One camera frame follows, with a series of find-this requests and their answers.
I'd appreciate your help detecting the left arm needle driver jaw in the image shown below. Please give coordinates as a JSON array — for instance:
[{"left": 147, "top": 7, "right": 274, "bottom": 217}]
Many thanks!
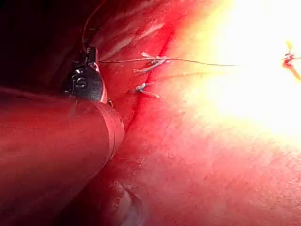
[{"left": 84, "top": 46, "right": 99, "bottom": 68}]

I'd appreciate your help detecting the left arm needle driver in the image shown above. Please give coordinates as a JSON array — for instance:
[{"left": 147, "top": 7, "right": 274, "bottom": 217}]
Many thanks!
[{"left": 62, "top": 62, "right": 111, "bottom": 104}]

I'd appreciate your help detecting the blue thread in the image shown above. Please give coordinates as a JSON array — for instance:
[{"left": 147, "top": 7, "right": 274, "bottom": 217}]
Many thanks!
[{"left": 81, "top": 0, "right": 301, "bottom": 67}]

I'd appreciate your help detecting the tissue pad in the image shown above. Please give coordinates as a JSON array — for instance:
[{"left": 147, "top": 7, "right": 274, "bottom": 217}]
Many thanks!
[{"left": 47, "top": 0, "right": 301, "bottom": 226}]

